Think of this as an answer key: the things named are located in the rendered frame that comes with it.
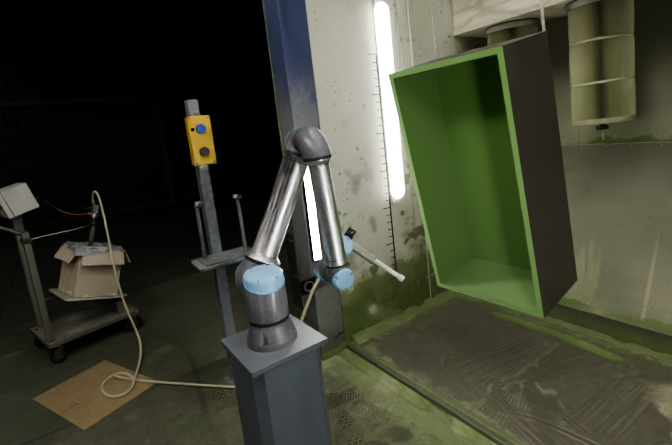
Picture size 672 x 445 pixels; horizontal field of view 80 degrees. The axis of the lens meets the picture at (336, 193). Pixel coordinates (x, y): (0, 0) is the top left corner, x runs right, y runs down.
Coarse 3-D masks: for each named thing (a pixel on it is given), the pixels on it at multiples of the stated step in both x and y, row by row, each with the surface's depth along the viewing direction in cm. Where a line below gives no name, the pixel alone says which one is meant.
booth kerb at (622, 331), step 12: (552, 312) 256; (564, 312) 250; (576, 312) 244; (588, 312) 238; (576, 324) 245; (588, 324) 239; (600, 324) 234; (612, 324) 228; (624, 324) 223; (612, 336) 229; (624, 336) 224; (636, 336) 219; (648, 336) 215; (660, 336) 210; (660, 348) 211
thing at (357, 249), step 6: (342, 234) 210; (354, 246) 209; (360, 246) 209; (354, 252) 209; (360, 252) 208; (366, 252) 209; (366, 258) 208; (372, 258) 208; (378, 264) 209; (384, 264) 209; (390, 270) 208; (396, 276) 208; (402, 276) 208
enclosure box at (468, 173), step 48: (480, 48) 180; (528, 48) 159; (432, 96) 216; (480, 96) 202; (528, 96) 161; (432, 144) 219; (480, 144) 212; (528, 144) 164; (432, 192) 221; (480, 192) 224; (528, 192) 166; (432, 240) 224; (480, 240) 237; (528, 240) 172; (480, 288) 215; (528, 288) 204
